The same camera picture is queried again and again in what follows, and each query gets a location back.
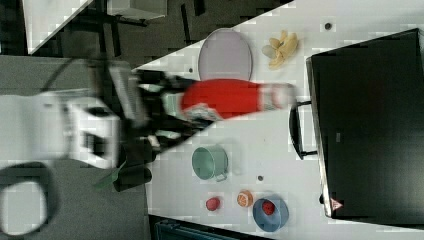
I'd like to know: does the toy orange half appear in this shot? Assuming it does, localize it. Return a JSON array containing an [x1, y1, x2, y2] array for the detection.
[[237, 190, 253, 207]]

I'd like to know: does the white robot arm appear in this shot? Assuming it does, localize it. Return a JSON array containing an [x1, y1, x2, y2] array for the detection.
[[1, 66, 210, 169]]

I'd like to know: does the green colander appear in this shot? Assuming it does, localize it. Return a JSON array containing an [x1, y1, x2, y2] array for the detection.
[[162, 93, 183, 117]]

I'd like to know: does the peeled toy banana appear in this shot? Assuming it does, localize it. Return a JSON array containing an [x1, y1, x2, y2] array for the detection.
[[261, 30, 298, 70]]

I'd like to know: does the red toy strawberry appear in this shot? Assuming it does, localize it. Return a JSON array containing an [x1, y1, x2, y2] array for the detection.
[[205, 197, 220, 211]]

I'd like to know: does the lilac round plate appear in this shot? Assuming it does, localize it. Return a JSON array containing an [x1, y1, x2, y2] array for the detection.
[[198, 28, 252, 80]]

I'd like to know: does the red ketchup bottle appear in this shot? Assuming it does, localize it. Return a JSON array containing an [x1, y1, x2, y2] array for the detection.
[[180, 79, 296, 121]]

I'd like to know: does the green mug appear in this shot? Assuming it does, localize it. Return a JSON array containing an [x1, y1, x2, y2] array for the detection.
[[191, 145, 228, 182]]

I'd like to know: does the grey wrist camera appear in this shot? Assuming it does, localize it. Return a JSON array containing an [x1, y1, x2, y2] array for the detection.
[[109, 65, 148, 127]]

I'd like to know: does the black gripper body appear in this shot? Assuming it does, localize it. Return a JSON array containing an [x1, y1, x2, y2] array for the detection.
[[116, 68, 214, 156]]

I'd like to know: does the red berry in bowl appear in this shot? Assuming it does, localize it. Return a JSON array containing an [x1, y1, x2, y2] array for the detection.
[[262, 200, 275, 215]]

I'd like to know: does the green slotted spatula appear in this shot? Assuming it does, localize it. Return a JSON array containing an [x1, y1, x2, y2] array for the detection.
[[93, 162, 126, 190]]

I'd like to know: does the blue bowl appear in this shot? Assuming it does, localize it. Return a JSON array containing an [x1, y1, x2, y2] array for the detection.
[[253, 195, 289, 232]]

